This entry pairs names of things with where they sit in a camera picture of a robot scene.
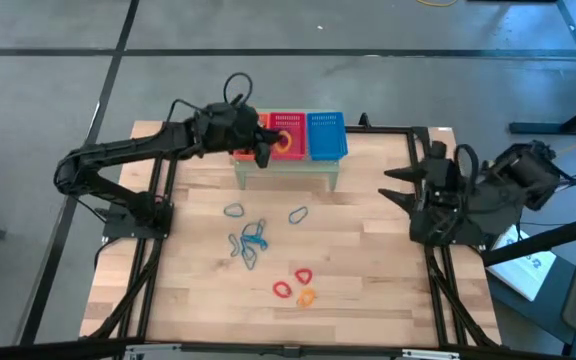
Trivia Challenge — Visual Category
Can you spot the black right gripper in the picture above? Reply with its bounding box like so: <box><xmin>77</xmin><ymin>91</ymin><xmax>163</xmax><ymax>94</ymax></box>
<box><xmin>377</xmin><ymin>140</ymin><xmax>465</xmax><ymax>218</ymax></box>

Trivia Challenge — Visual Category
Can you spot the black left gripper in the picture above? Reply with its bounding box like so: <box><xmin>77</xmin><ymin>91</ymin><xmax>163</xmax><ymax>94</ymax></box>
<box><xmin>195</xmin><ymin>101</ymin><xmax>286</xmax><ymax>170</ymax></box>

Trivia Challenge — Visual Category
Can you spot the orange plastic basket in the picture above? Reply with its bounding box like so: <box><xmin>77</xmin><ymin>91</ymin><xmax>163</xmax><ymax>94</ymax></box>
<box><xmin>231</xmin><ymin>112</ymin><xmax>271</xmax><ymax>162</ymax></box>

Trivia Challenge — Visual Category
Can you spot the pale green small shelf table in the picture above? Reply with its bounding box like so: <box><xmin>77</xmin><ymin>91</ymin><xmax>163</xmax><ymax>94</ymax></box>
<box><xmin>232</xmin><ymin>108</ymin><xmax>342</xmax><ymax>194</ymax></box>

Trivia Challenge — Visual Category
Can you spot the red plastic basket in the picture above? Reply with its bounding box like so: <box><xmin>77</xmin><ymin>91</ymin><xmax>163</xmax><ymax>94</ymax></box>
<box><xmin>266</xmin><ymin>111</ymin><xmax>309</xmax><ymax>162</ymax></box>

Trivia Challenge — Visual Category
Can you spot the blue plastic basket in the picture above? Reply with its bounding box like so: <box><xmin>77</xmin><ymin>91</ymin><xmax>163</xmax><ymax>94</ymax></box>
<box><xmin>306</xmin><ymin>111</ymin><xmax>349</xmax><ymax>162</ymax></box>

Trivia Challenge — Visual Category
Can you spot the white box with blue print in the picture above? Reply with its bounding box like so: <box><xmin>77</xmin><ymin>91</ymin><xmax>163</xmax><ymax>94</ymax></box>
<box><xmin>485</xmin><ymin>222</ymin><xmax>558</xmax><ymax>303</ymax></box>

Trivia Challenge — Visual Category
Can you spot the black diagonal metal bar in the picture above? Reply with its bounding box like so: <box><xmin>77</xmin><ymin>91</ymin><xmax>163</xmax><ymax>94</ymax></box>
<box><xmin>481</xmin><ymin>209</ymin><xmax>576</xmax><ymax>267</ymax></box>

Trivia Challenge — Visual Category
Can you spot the dark blue side table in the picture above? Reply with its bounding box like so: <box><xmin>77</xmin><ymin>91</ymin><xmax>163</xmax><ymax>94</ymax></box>
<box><xmin>485</xmin><ymin>249</ymin><xmax>576</xmax><ymax>357</ymax></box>

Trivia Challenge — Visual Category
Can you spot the black aluminium table frame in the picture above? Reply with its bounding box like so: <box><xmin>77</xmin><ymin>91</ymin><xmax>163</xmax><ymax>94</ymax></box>
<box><xmin>81</xmin><ymin>112</ymin><xmax>503</xmax><ymax>351</ymax></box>

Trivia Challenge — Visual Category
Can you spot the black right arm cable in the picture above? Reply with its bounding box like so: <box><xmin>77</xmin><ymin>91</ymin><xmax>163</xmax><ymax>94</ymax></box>
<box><xmin>454</xmin><ymin>143</ymin><xmax>481</xmax><ymax>189</ymax></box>

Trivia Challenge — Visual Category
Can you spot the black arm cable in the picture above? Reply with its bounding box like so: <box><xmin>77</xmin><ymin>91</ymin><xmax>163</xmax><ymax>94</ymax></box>
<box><xmin>166</xmin><ymin>71</ymin><xmax>254</xmax><ymax>119</ymax></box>
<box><xmin>454</xmin><ymin>143</ymin><xmax>481</xmax><ymax>189</ymax></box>

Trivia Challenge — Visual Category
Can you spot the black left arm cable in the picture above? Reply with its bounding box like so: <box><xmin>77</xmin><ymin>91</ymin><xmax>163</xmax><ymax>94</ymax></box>
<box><xmin>166</xmin><ymin>71</ymin><xmax>254</xmax><ymax>119</ymax></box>

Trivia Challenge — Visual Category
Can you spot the silver metal bracket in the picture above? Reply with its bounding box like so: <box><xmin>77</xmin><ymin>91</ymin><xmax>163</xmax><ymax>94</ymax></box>
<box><xmin>123</xmin><ymin>342</ymin><xmax>183</xmax><ymax>360</ymax></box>
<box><xmin>400</xmin><ymin>348</ymin><xmax>462</xmax><ymax>360</ymax></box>

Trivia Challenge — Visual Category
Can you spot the black overhead rig frame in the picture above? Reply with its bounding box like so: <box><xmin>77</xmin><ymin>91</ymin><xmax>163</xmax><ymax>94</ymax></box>
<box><xmin>0</xmin><ymin>338</ymin><xmax>576</xmax><ymax>360</ymax></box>

